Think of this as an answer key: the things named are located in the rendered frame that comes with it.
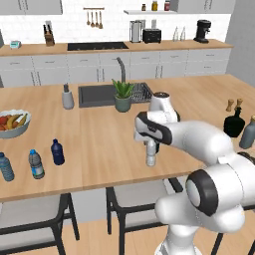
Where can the dark grey sink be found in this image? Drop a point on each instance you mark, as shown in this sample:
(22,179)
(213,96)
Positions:
(98,94)

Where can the red jar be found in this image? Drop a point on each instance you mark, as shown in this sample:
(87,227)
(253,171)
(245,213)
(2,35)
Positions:
(167,5)

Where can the grey soap dispenser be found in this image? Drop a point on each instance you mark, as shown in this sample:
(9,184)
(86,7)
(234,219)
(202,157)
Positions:
(67,99)

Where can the grey lower cupboard run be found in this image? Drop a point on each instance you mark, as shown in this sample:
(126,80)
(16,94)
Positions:
(99,68)

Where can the grey bottle with blue cap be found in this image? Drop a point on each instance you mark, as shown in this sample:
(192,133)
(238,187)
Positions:
(36,165)

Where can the black hob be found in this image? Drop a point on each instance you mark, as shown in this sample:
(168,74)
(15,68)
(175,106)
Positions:
(97,46)

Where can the yellow jar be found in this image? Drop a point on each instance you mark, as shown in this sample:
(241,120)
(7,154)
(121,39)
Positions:
(154,6)

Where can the grey upper cupboard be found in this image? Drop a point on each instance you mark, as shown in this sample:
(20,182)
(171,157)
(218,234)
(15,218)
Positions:
(30,6)
(205,6)

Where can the white wall shelf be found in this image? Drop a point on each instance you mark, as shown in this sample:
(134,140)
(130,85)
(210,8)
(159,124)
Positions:
(149,12)

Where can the black coffee machine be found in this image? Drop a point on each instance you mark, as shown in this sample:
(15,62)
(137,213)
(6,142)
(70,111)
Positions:
(202,31)

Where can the rail with hanging wooden tools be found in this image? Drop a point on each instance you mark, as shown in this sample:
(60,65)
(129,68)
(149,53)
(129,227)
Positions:
(94,18)

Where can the clear plastic bottle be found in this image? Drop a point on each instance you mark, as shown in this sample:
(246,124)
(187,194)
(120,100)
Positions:
(151,157)

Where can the dark blue plastic bottle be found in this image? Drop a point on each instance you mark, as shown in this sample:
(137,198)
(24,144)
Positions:
(57,153)

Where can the grey tap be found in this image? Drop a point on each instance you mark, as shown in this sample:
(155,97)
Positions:
(122,68)

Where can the pale blue plastic bottle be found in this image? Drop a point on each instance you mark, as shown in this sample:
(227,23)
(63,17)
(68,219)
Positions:
(6,168)

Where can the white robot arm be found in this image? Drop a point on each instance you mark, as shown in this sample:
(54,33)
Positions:
(205,142)

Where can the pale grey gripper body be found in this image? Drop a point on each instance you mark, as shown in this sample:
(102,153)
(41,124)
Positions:
(140,135)

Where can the red apple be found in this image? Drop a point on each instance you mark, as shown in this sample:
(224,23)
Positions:
(2,121)

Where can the white fruit bowl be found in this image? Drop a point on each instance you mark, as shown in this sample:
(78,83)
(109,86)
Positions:
(15,131)

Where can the yellow bananas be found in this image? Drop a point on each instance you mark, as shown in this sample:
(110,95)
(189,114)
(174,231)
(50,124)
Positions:
(15,120)

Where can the clear glass bottle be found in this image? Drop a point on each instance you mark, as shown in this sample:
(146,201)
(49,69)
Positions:
(182,34)
(175,34)

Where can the wooden knife block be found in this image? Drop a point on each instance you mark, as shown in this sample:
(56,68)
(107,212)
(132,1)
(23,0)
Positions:
(49,36)

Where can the small brown jar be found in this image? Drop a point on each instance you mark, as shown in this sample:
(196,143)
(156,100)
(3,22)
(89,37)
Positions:
(143,7)

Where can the grey glass bottle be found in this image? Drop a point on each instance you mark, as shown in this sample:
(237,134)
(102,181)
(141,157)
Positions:
(248,134)

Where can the small teal kitchen scale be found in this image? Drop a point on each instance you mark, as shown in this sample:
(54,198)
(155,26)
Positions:
(15,44)

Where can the black toaster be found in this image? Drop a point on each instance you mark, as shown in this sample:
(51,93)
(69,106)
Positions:
(152,36)

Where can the round black glass bottle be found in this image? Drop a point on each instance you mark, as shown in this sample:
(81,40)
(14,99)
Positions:
(234,124)

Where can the green plant in grey pot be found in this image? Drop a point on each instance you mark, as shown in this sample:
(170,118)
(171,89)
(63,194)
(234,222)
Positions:
(123,96)

